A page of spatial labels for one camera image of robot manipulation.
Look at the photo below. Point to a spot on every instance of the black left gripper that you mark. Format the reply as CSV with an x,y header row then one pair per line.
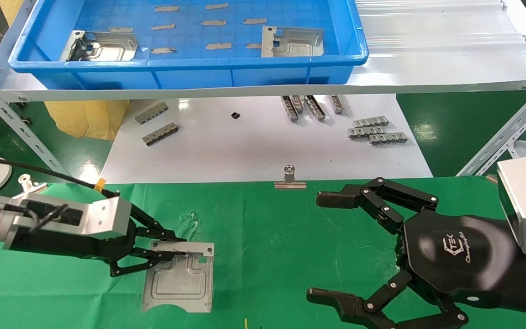
x,y
71,249

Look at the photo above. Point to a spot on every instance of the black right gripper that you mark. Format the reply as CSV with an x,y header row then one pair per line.
x,y
454,256

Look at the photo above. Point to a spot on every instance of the stamped sheet metal part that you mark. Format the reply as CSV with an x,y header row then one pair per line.
x,y
107,48
295,43
181,283

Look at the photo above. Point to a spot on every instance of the green table cloth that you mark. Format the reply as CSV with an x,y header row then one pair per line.
x,y
267,246

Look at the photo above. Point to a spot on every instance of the silver binder clip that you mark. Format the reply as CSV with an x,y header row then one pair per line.
x,y
29,187
290,184

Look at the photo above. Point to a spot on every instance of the grey slotted metal strip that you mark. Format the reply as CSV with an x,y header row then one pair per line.
x,y
370,122
388,139
337,104
363,132
160,135
315,108
151,114
298,104

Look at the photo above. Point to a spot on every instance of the white floor board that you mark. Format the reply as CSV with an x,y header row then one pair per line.
x,y
254,151

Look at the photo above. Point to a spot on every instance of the yellow mesh bag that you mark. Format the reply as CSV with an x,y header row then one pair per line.
x,y
85,119

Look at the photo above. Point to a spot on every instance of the perforated grey angle bar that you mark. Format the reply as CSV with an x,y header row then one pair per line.
x,y
25,135
505,132

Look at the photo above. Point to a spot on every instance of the blue plastic bin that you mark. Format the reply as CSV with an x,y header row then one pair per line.
x,y
190,75

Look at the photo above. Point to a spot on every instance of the grey tape strip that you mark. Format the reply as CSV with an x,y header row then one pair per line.
x,y
218,46
163,27
121,30
255,21
167,8
253,45
163,50

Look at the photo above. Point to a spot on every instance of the white metal shelf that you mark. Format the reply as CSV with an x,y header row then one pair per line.
x,y
427,73

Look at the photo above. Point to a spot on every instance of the clear corrugated plastic sheet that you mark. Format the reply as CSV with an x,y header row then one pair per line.
x,y
427,27

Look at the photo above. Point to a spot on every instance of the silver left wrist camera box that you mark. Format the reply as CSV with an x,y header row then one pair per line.
x,y
98,217

